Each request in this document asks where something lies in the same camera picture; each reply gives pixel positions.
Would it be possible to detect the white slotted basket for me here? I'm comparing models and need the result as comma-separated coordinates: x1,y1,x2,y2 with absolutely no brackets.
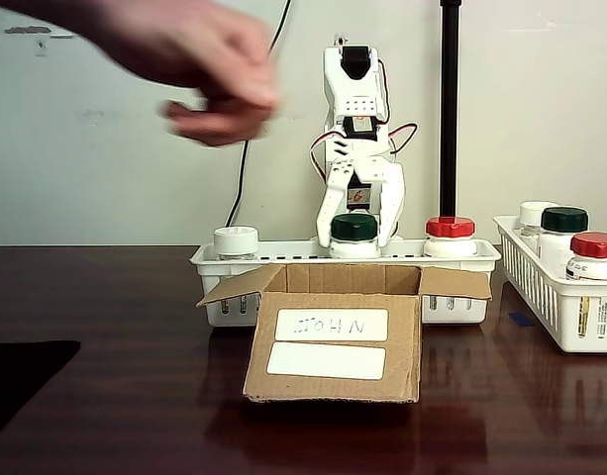
188,239,503,328
493,215,607,354

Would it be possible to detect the red white servo cable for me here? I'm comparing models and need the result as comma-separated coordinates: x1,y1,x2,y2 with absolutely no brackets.
309,129,345,185
387,122,419,155

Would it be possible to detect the person's bare hand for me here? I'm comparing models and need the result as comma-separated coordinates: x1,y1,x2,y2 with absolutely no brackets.
109,0,285,147

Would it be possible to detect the brown cardboard box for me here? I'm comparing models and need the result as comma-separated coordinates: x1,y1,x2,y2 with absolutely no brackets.
196,263,493,405

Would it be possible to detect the red-capped bottle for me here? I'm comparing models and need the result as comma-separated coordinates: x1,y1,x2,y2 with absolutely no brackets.
423,216,478,312
564,232,607,340

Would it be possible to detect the black hanging cable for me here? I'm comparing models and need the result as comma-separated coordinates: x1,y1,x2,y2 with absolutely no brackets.
225,0,292,228

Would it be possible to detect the person's bare forearm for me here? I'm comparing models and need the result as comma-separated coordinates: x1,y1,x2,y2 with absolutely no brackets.
0,0,153,65

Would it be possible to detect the green-capped bottle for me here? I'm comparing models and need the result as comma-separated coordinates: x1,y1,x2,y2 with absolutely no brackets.
536,207,590,281
328,213,382,259

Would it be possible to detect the white-capped bottle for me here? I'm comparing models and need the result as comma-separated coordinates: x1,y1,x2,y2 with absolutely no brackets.
212,225,260,316
518,200,561,253

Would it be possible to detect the black vertical pole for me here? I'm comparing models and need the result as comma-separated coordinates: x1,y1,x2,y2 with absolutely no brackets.
440,0,463,220

